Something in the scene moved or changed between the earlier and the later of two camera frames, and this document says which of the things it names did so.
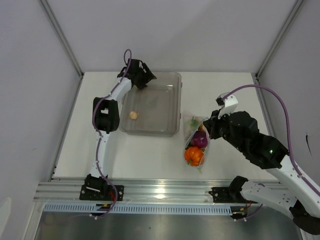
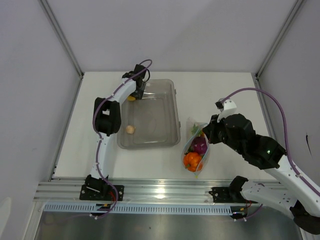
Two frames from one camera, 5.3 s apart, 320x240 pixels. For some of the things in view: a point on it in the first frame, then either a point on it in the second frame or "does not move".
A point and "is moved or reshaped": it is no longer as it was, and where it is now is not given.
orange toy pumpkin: x=193 y=156 is moved or reshaped
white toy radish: x=195 y=121 → x=195 y=130
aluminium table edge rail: x=135 y=191 does not move
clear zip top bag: x=197 y=137 is moved or reshaped
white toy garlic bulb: x=133 y=115 → x=130 y=129
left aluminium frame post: x=66 y=46 does not move
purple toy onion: x=199 y=139 is moved or reshaped
